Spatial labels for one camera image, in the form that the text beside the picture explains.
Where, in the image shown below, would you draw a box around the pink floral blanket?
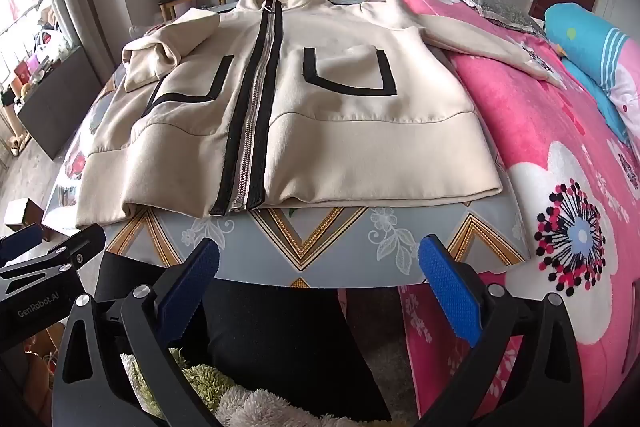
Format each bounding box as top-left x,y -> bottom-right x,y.
370,0 -> 640,427

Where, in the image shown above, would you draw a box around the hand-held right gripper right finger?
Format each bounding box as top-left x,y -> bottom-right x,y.
417,233 -> 585,427

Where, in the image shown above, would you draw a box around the silver sequin cushion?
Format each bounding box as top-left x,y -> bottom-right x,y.
440,0 -> 543,30

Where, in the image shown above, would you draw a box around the dark grey cabinet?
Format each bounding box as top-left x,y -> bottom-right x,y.
12,44 -> 103,160

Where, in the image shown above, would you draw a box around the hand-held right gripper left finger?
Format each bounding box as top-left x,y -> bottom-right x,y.
51,237 -> 221,427

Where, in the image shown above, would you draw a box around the pile of windowsill clutter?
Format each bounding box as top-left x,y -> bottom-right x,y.
0,0 -> 57,108

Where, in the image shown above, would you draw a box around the grey fruit print tablecloth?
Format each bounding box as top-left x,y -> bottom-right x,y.
42,0 -> 532,290

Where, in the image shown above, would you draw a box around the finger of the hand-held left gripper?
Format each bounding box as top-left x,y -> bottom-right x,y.
0,224 -> 107,293
0,223 -> 45,265

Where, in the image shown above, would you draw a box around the cream zip jacket black trim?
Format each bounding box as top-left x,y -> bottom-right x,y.
75,0 -> 568,230

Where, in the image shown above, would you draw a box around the fluffy green white slippers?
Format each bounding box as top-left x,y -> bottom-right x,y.
120,347 -> 421,427

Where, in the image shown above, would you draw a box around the brown cardboard box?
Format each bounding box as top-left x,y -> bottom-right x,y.
4,199 -> 46,229

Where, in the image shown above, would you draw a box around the blue striped pillow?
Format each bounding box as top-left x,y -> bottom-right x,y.
544,3 -> 640,142

